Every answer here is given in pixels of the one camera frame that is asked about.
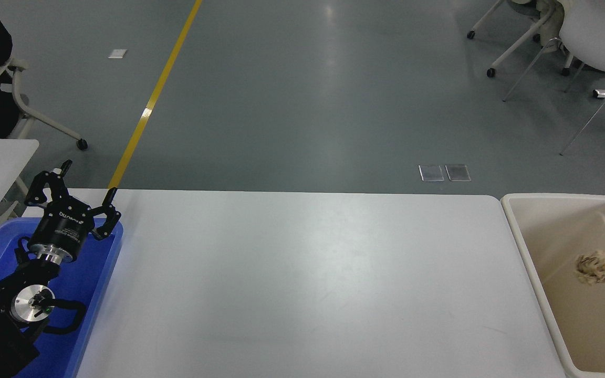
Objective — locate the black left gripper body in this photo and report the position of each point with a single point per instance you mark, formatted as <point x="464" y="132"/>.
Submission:
<point x="63" y="228"/>

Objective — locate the tan paper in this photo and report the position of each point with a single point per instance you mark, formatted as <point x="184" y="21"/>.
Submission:
<point x="594" y="266"/>

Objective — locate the blue plastic tray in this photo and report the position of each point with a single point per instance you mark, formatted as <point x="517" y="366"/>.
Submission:
<point x="95" y="273"/>

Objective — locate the large pale plastic bin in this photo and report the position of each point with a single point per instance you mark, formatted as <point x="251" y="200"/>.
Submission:
<point x="570" y="315"/>

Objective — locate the white rolling office chair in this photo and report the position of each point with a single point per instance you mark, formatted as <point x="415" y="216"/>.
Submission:
<point x="16" y="89"/>

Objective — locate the yellow floor tape line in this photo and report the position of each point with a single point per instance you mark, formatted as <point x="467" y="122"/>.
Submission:
<point x="147" y="107"/>

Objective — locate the clear floor plate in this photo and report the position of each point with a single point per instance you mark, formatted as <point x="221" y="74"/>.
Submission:
<point x="457" y="172"/>
<point x="431" y="173"/>

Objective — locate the white shell chair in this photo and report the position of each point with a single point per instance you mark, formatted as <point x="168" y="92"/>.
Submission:
<point x="596" y="37"/>

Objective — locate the white-framed caster chair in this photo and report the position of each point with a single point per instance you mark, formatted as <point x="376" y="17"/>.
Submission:
<point x="518" y="39"/>

